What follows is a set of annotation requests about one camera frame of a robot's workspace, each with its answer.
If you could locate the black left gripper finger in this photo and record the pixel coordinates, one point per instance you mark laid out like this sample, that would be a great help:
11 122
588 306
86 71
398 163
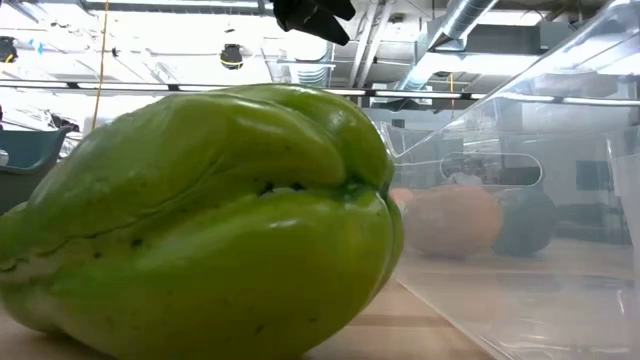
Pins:
340 7
300 15

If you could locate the green chayote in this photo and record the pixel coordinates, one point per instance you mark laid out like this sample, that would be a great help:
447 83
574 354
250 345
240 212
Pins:
200 225

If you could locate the orange persimmon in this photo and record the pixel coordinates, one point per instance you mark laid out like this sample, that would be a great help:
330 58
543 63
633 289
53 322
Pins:
450 220

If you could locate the black ceiling fixture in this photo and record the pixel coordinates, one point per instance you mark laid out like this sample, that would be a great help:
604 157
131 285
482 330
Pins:
6 50
231 56

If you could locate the dark purple round fruit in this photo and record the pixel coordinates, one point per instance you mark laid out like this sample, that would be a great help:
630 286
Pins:
527 222

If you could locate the teal plastic basket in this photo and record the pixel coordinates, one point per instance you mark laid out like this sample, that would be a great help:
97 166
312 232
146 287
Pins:
30 150

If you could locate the clear plastic bin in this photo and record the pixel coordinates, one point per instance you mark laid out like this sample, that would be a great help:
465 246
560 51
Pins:
625 200
500 300

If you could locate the silver spiral ceiling duct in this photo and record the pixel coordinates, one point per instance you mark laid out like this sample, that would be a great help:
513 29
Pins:
312 70
460 20

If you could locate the long ceiling light rail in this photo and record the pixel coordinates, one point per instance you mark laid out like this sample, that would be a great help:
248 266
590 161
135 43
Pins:
250 89

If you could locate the grey rectangular ceiling duct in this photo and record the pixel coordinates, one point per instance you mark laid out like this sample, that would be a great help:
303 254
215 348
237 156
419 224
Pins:
500 37

